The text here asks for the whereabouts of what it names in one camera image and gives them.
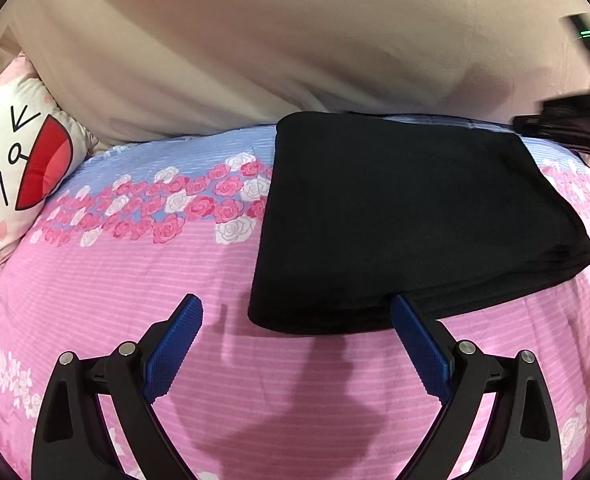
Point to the white cartoon face pillow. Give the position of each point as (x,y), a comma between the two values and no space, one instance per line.
(20,125)

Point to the pink floral bed sheet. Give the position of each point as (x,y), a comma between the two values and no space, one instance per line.
(125,270)

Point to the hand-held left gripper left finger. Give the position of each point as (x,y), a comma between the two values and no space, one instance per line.
(172,342)

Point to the black pants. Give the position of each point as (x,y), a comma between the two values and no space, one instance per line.
(400,210)

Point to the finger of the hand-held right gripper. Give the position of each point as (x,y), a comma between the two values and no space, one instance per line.
(565,117)

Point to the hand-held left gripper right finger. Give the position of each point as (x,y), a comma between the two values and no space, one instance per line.
(422,347)

